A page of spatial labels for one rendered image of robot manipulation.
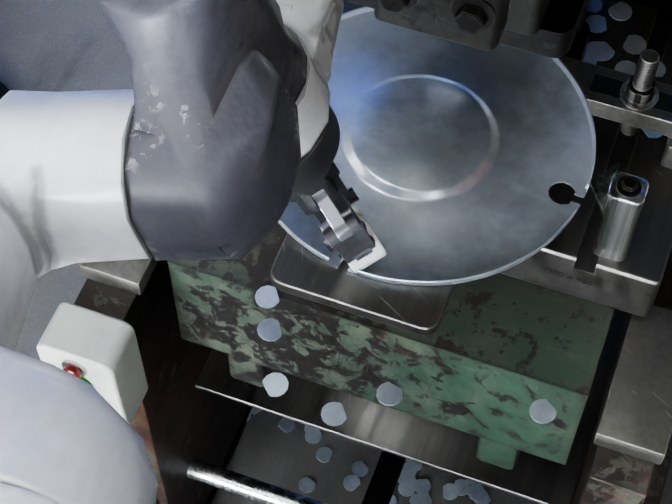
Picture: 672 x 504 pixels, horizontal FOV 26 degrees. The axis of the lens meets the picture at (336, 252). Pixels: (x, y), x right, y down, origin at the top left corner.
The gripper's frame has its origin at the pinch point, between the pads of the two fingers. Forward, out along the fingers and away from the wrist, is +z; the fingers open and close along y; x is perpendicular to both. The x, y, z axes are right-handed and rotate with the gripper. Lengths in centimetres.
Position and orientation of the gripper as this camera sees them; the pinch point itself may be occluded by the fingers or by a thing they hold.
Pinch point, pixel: (355, 240)
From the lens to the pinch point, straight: 111.3
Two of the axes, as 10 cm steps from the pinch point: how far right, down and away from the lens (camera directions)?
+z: 2.8, 3.8, 8.8
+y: 4.5, 7.6, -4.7
